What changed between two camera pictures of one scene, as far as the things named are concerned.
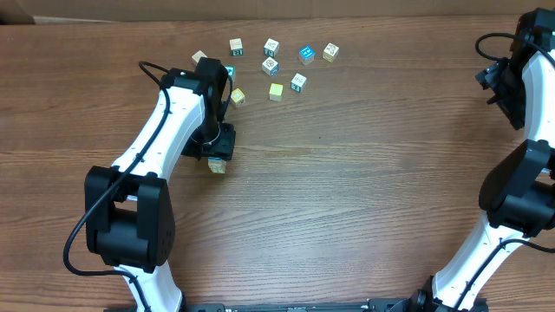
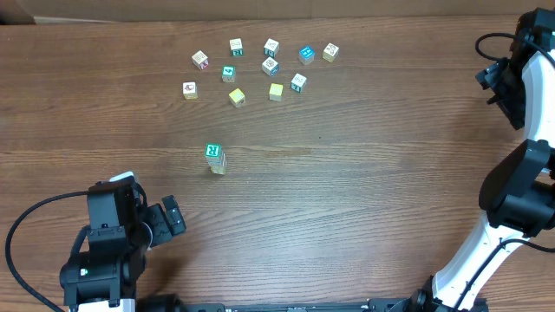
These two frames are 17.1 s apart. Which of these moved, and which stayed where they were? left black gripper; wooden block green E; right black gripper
Moved: left black gripper
Stayed: right black gripper; wooden block green E
